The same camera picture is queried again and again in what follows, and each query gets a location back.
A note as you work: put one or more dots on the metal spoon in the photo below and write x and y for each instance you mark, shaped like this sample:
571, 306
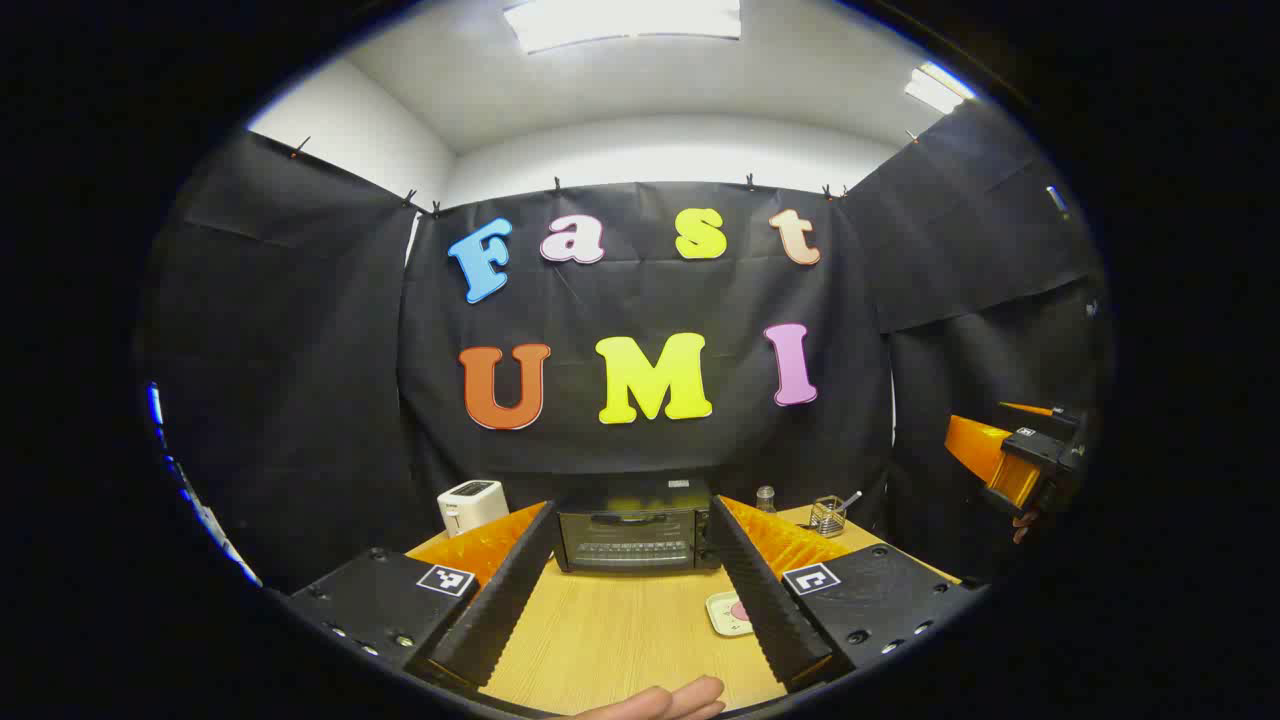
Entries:
850, 499

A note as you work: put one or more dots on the white toaster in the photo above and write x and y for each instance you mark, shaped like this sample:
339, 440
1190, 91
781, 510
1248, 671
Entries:
470, 505

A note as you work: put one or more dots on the black electric oven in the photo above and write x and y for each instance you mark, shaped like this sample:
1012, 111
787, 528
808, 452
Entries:
635, 540

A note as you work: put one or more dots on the clear glass bottle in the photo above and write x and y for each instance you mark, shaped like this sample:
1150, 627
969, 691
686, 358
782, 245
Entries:
766, 500

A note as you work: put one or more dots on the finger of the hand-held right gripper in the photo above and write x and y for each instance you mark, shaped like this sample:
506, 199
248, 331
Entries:
975, 445
1025, 409

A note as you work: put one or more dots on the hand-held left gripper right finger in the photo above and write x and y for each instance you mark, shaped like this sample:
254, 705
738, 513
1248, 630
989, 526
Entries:
760, 600

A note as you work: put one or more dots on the cream square plate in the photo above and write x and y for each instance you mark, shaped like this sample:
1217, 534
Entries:
720, 615

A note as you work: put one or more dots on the pink round food slice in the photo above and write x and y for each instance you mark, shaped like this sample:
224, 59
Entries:
740, 611

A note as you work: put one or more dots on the black backdrop cloth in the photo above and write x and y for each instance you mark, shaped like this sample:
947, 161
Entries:
640, 450

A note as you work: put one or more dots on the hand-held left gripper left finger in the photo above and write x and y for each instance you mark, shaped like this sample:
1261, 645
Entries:
510, 590

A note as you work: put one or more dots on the ceiling light panel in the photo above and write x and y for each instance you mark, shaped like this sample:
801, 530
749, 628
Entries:
938, 88
620, 22

